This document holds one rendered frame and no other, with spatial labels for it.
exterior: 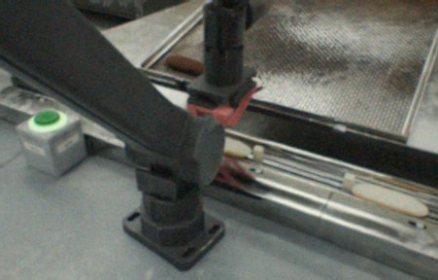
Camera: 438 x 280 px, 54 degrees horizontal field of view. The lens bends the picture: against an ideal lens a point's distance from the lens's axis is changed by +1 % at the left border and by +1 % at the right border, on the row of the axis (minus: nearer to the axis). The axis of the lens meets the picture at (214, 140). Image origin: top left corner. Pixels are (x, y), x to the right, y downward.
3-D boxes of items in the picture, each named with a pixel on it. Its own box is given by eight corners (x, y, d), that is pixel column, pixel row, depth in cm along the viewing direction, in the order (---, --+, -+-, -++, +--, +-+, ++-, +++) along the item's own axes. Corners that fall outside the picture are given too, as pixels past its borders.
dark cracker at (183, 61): (161, 64, 85) (159, 59, 85) (172, 54, 88) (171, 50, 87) (202, 77, 81) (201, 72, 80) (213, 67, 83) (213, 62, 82)
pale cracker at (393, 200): (347, 196, 60) (349, 191, 59) (353, 181, 63) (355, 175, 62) (424, 223, 56) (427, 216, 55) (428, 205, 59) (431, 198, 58)
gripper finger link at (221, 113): (186, 144, 66) (184, 89, 61) (210, 122, 71) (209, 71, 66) (225, 157, 63) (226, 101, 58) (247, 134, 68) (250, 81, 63)
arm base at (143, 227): (119, 228, 59) (185, 274, 53) (112, 184, 54) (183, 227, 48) (164, 195, 64) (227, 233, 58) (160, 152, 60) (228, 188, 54)
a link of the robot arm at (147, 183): (139, 199, 54) (177, 211, 52) (129, 131, 48) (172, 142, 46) (173, 158, 61) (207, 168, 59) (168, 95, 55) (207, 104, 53)
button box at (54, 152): (27, 181, 73) (10, 125, 66) (62, 157, 78) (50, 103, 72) (63, 196, 69) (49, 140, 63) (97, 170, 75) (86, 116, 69)
